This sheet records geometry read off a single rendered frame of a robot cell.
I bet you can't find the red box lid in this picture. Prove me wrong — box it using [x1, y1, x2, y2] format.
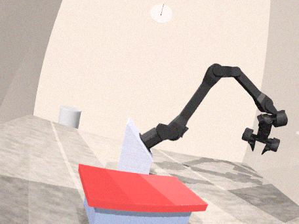
[78, 164, 208, 213]

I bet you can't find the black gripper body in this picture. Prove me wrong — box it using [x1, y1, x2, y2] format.
[241, 127, 280, 152]

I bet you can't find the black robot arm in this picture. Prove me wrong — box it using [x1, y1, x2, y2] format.
[139, 63, 288, 152]

